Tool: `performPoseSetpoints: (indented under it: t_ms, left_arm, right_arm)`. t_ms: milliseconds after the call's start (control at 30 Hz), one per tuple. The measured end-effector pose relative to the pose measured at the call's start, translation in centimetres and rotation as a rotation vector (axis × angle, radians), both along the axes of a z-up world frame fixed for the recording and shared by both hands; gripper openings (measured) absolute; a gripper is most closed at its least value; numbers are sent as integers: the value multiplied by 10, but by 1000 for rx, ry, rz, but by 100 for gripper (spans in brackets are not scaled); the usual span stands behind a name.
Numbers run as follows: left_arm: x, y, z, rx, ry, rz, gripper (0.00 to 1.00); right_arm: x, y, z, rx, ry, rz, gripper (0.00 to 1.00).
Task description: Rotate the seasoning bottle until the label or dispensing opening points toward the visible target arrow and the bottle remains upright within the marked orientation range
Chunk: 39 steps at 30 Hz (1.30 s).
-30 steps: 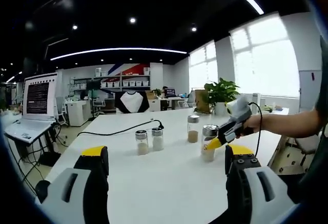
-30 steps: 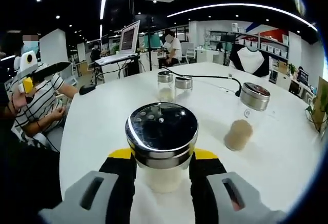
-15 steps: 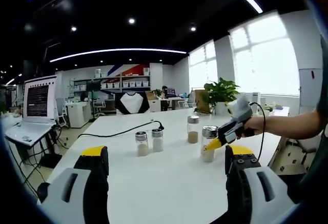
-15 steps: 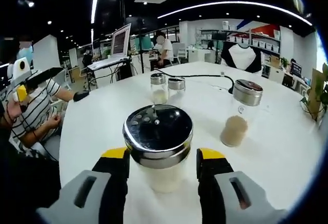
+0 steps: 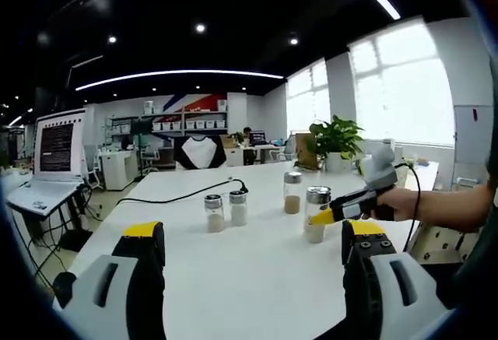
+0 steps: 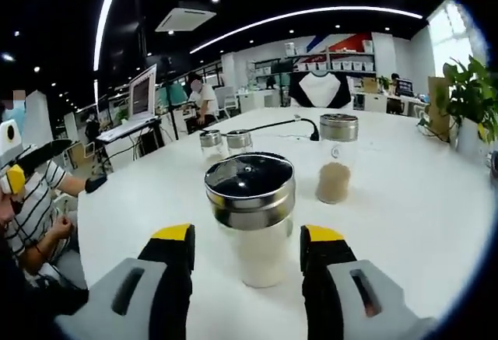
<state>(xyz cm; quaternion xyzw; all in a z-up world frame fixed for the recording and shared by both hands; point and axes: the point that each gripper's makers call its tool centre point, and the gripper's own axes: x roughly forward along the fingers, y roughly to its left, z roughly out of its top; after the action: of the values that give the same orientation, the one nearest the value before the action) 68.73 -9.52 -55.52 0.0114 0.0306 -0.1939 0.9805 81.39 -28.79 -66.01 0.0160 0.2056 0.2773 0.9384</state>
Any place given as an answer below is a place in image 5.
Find person's right hand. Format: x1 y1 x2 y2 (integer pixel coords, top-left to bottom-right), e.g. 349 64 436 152
375 188 423 223

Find white desk cabinet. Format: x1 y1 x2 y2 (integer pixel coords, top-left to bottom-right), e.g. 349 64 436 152
99 149 139 191

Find white board panel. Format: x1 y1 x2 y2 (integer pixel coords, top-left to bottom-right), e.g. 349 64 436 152
453 104 496 170

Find curved ceiling light strip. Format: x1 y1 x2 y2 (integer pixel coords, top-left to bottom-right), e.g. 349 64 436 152
75 69 285 92

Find white laptop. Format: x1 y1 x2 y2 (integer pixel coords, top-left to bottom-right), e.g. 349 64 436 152
5 108 89 216

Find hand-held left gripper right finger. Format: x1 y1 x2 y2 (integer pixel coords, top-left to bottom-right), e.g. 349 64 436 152
341 219 454 340

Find green potted plant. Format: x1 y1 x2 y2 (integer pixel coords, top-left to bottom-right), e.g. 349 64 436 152
309 114 365 173

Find person's dark green shirt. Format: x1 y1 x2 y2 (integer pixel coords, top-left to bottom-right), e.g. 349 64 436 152
451 156 498 312

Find shelf with white bins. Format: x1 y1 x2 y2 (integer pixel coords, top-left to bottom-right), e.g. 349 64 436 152
107 98 229 137

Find tall seasoning bottle brown powder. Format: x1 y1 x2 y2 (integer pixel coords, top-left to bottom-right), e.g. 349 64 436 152
282 171 303 216

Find black table cable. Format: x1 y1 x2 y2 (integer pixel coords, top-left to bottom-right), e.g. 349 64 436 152
116 176 250 205

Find narrow window with blinds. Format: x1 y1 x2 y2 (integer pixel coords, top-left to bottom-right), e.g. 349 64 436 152
286 58 331 135

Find white office desk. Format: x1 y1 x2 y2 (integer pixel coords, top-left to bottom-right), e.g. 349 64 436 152
225 145 281 166

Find black monitor on stand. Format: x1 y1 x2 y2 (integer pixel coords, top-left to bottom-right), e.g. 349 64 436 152
130 117 153 138

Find wide window with blinds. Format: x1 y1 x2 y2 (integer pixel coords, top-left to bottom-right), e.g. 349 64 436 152
348 19 456 147

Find white frame with holes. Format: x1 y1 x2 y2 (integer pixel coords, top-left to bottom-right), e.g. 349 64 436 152
410 221 486 265

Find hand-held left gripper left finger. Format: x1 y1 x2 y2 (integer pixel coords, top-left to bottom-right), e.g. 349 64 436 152
61 221 167 340

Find small seasoning bottle beige powder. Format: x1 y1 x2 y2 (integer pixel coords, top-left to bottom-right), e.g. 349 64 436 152
204 194 226 234

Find small seasoning bottle white powder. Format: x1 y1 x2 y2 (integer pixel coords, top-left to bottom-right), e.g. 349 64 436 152
228 190 249 227

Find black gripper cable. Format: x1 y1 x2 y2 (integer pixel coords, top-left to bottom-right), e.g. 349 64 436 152
395 162 424 254

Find brown cardboard box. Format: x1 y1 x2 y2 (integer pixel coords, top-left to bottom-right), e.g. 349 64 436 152
294 132 322 170

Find tall seasoning bottle white grains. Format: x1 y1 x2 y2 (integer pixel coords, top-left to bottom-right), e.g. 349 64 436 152
303 185 332 244

